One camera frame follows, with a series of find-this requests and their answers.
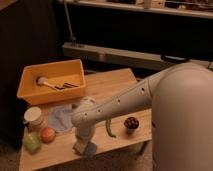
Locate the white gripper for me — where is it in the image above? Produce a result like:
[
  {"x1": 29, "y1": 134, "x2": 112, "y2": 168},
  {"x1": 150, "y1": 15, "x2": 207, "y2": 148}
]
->
[{"x1": 73, "y1": 131, "x2": 93, "y2": 155}]

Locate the blue sponge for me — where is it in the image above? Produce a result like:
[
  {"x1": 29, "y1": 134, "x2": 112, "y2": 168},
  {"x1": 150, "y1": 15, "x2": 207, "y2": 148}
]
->
[{"x1": 83, "y1": 142, "x2": 97, "y2": 157}]

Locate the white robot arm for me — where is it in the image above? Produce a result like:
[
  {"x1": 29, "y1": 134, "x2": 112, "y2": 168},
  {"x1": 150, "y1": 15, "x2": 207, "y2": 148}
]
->
[{"x1": 72, "y1": 63, "x2": 213, "y2": 171}]

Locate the green chili pepper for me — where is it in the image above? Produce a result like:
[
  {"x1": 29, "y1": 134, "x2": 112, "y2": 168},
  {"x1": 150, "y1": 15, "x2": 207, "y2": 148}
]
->
[{"x1": 105, "y1": 119, "x2": 116, "y2": 138}]

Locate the light blue cloth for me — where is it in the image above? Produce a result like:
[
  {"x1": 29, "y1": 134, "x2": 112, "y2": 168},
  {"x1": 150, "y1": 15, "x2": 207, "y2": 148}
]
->
[{"x1": 48, "y1": 104, "x2": 73, "y2": 133}]

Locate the wooden low table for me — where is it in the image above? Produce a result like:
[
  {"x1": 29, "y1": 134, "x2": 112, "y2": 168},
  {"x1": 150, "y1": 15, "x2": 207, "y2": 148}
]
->
[{"x1": 19, "y1": 68, "x2": 151, "y2": 171}]

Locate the orange fruit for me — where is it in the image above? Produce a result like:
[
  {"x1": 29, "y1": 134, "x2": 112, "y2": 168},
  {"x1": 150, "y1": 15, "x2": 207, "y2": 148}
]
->
[{"x1": 40, "y1": 127, "x2": 56, "y2": 143}]

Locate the green pear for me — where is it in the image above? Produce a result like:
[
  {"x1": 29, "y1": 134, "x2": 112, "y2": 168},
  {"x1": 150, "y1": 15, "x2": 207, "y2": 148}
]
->
[{"x1": 22, "y1": 132, "x2": 41, "y2": 153}]

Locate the white mug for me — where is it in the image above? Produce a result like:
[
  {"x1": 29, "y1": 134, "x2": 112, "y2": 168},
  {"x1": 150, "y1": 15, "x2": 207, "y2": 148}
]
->
[{"x1": 24, "y1": 106, "x2": 44, "y2": 131}]

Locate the yellow plastic bin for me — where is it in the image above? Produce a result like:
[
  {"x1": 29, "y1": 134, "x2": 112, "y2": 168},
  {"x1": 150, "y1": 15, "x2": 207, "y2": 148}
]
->
[{"x1": 17, "y1": 59, "x2": 86, "y2": 105}]

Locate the dish brush in bin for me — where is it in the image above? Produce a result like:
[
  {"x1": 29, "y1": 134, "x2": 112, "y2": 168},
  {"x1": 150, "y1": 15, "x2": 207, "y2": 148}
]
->
[{"x1": 36, "y1": 77, "x2": 75, "y2": 90}]

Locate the grey metal rail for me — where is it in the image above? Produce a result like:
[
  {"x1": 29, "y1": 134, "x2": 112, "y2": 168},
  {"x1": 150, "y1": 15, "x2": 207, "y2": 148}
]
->
[{"x1": 62, "y1": 42, "x2": 213, "y2": 70}]

